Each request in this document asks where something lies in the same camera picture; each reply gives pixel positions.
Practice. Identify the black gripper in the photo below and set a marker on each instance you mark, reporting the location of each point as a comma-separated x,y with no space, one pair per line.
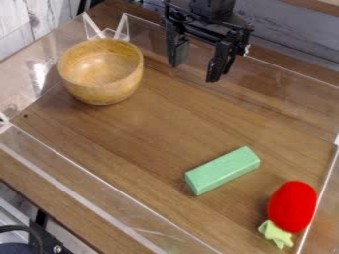
212,21

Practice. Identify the red plush strawberry toy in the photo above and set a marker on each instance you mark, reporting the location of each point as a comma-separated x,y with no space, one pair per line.
289,211

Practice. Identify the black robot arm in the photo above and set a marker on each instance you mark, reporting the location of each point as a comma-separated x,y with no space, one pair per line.
209,21

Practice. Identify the wooden bowl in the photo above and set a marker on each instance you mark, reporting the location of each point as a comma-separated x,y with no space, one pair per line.
101,70

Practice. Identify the clear acrylic tray barrier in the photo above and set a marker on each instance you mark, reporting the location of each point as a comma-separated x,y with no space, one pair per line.
102,167

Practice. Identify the green rectangular block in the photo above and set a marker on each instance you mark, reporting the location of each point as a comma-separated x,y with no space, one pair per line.
221,170

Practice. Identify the black metal bracket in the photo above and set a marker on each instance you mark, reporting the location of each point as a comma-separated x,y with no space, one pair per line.
52,245

